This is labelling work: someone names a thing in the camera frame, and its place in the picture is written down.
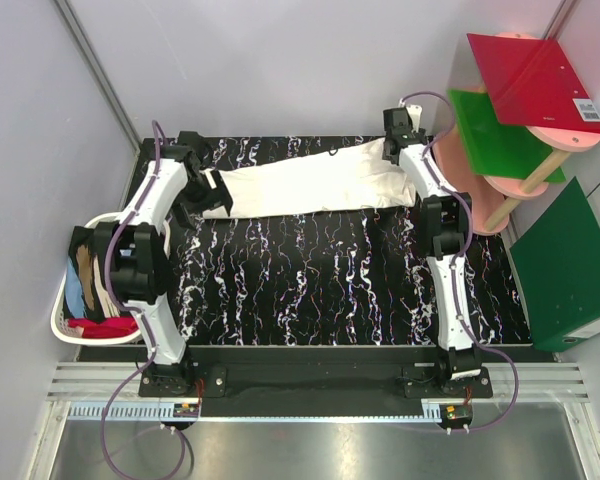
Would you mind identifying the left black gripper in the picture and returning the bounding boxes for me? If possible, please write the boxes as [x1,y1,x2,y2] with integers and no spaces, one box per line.
[173,169,232,229]

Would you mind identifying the white daisy t-shirt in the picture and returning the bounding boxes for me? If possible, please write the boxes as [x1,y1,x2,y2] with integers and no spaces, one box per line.
[203,139,416,219]

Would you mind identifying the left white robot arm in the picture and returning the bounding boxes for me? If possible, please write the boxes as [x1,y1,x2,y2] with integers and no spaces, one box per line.
[94,127,233,396]

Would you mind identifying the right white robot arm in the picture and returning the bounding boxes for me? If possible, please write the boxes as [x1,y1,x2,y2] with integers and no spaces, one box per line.
[383,124,482,397]

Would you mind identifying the pink wooden shelf stand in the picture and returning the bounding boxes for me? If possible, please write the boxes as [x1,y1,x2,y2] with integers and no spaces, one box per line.
[433,33,600,235]

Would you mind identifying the light green plastic folder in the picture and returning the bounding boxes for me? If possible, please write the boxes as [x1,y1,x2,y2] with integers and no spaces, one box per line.
[448,89,553,180]

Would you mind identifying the black printed t-shirt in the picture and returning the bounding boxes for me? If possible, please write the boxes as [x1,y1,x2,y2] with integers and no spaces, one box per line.
[64,226,129,321]

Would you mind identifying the black marble table mat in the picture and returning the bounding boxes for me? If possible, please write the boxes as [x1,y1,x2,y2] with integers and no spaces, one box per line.
[169,136,531,346]

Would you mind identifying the red plastic folder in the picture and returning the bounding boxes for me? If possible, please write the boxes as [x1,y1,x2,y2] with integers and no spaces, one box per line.
[467,33,600,134]

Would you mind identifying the red t-shirt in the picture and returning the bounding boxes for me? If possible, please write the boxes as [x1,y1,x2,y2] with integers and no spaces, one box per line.
[68,317,138,339]

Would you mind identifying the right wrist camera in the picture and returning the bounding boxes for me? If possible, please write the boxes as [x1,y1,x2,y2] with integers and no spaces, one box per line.
[383,104,423,134]

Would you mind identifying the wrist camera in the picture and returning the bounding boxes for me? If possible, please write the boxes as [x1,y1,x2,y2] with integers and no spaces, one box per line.
[177,131,213,158]
[383,104,423,134]

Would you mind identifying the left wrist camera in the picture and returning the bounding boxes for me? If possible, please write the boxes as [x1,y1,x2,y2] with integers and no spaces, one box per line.
[177,131,213,158]

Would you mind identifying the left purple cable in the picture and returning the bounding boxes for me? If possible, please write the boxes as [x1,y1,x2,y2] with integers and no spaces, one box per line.
[101,118,198,477]

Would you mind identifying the purple cable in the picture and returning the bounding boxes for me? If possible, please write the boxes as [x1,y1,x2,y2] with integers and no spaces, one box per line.
[398,90,520,432]
[101,118,198,477]

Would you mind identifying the corner aluminium post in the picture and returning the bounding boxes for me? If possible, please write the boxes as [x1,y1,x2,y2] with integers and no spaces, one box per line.
[49,0,141,151]

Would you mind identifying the dark green ring binder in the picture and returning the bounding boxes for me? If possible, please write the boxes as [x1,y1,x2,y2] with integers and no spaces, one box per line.
[510,179,600,352]

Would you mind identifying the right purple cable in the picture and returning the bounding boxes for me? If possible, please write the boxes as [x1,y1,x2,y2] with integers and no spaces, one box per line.
[398,90,520,432]

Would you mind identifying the grey slotted cable duct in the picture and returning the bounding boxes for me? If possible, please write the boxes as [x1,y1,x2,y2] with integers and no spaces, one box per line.
[68,401,200,422]

